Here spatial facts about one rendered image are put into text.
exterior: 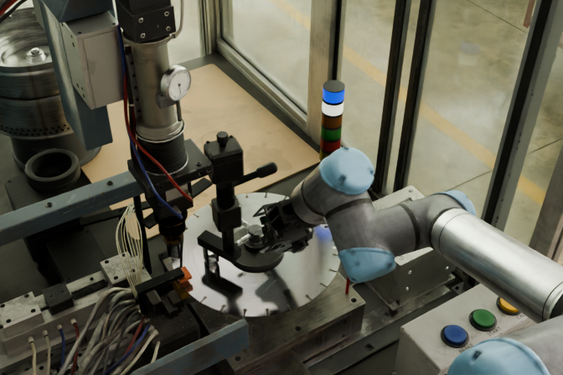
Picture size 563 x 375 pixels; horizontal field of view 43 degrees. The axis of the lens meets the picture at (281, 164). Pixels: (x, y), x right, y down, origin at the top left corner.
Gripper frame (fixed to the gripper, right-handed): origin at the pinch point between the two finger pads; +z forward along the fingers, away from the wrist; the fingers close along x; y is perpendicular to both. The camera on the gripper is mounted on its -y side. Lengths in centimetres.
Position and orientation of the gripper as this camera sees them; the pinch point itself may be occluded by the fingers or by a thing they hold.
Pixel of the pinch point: (275, 243)
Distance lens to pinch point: 134.9
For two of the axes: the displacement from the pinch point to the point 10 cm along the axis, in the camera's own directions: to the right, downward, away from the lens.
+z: -3.9, 4.2, 8.2
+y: -8.6, 1.4, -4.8
